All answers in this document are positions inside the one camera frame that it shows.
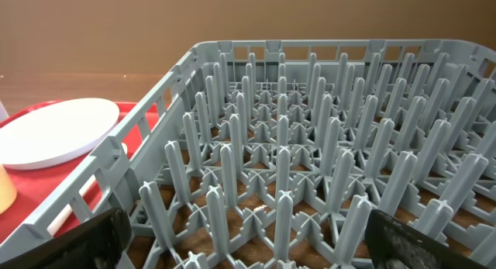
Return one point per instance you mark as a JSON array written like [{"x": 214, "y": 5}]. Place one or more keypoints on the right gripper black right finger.
[{"x": 393, "y": 244}]

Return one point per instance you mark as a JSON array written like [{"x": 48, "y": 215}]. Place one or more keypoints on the yellow plastic cup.
[{"x": 8, "y": 191}]

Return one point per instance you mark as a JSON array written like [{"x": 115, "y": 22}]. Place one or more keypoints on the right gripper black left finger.
[{"x": 96, "y": 243}]

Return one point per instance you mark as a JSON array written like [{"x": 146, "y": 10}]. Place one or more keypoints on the white plastic spoon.
[{"x": 66, "y": 219}]

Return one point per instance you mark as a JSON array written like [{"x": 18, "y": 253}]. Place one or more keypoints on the red plastic tray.
[{"x": 35, "y": 185}]

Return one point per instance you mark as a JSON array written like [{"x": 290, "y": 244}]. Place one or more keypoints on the grey dishwasher rack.
[{"x": 268, "y": 145}]

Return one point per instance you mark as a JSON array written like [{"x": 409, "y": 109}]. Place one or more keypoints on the light blue plate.
[{"x": 57, "y": 133}]

